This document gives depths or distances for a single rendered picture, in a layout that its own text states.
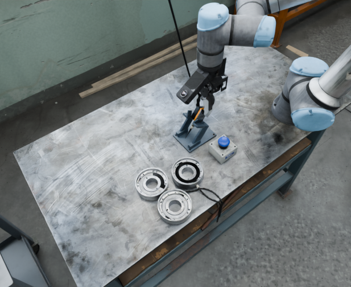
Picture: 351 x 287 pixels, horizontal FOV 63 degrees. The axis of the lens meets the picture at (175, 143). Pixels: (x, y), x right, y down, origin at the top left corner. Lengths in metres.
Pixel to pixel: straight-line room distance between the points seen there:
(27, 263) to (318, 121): 1.41
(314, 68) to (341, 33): 2.31
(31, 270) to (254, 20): 1.42
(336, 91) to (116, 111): 0.77
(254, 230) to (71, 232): 1.13
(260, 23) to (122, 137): 0.62
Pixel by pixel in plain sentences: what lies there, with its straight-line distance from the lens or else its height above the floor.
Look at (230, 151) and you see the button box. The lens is 0.98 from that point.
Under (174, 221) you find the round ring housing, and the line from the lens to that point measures 0.86.
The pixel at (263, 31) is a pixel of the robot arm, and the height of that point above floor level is 1.24.
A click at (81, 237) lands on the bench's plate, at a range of 0.94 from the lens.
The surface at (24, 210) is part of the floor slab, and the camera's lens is 2.05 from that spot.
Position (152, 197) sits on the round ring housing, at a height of 0.84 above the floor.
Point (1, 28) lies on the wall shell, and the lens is 2.22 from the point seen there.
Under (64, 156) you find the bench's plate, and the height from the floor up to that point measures 0.80.
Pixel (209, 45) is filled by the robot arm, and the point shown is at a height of 1.19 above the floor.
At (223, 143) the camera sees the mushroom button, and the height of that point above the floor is 0.87.
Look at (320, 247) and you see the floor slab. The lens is 1.87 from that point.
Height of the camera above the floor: 1.64
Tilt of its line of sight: 54 degrees down
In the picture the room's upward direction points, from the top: 3 degrees counter-clockwise
